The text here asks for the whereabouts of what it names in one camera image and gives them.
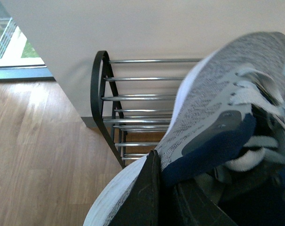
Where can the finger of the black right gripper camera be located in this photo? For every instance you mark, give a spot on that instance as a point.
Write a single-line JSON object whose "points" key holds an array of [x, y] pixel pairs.
{"points": [[194, 208]]}

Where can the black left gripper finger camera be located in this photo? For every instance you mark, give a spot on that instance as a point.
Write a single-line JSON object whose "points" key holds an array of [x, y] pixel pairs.
{"points": [[142, 204]]}

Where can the black metal shoe rack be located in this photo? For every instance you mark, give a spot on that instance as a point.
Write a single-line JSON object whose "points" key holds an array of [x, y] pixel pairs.
{"points": [[132, 101]]}

